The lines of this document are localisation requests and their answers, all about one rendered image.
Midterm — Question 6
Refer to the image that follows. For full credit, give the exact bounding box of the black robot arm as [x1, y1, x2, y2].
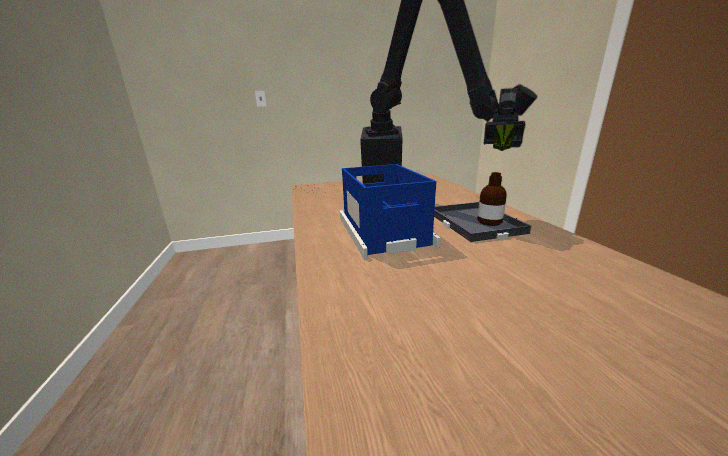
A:
[365, 0, 537, 137]

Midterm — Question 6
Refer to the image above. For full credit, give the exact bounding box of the brown glass bottle with white label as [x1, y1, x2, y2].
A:
[477, 172, 507, 226]

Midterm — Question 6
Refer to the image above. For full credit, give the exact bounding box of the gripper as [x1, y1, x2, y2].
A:
[484, 121, 525, 151]

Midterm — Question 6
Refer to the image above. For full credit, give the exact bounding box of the blue plastic crate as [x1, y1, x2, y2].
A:
[342, 164, 437, 255]

